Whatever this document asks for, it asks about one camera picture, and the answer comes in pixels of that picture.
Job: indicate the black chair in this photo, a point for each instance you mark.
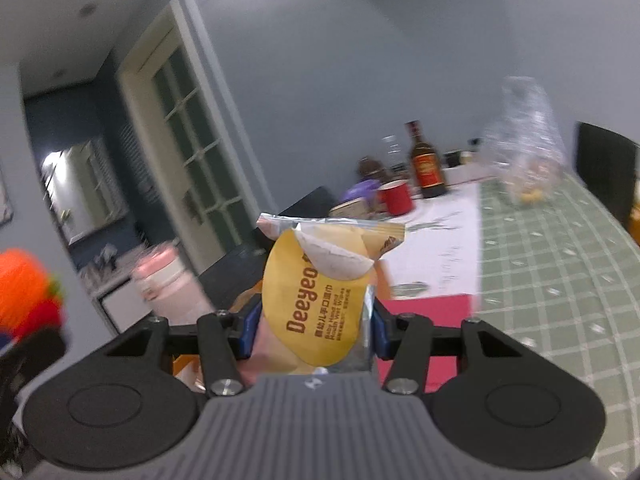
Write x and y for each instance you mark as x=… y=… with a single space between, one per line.
x=605 y=170

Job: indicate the pink water bottle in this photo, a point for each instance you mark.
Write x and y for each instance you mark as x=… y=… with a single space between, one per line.
x=170 y=285

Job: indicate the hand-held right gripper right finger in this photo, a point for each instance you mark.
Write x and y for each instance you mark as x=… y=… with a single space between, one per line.
x=382 y=330

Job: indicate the brown figurine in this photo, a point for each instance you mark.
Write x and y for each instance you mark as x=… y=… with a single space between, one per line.
x=374 y=169

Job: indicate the glass panel door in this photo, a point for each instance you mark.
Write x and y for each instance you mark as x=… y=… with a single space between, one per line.
x=195 y=130

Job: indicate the beige tin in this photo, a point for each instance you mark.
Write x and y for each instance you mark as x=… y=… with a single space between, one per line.
x=350 y=207

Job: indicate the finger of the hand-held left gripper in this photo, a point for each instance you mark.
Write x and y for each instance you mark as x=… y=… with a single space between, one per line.
x=35 y=355

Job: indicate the purple packet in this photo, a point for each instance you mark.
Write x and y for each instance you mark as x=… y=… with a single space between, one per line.
x=361 y=190

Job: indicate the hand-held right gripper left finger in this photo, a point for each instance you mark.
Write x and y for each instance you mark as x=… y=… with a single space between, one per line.
x=248 y=332

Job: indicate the red cup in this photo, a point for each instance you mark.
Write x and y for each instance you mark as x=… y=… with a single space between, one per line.
x=396 y=199

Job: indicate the clear plastic bag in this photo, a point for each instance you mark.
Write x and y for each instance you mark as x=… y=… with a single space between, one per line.
x=530 y=140

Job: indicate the orange crocheted toy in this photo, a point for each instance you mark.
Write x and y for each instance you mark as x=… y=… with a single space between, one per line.
x=25 y=285

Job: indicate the white cabinet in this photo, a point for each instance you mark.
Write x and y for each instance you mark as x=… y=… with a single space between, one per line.
x=120 y=300

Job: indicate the yellow wet wipes packet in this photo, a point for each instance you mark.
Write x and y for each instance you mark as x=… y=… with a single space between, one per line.
x=320 y=300

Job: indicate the clear plastic bottle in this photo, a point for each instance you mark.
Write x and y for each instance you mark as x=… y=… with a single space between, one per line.
x=393 y=152

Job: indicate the brown liquor bottle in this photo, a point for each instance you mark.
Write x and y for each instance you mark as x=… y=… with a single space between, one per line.
x=427 y=165

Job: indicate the green checked tablecloth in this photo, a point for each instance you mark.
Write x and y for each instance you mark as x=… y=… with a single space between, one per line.
x=550 y=285

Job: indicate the dark jar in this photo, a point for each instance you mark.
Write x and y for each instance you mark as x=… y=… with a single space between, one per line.
x=452 y=158

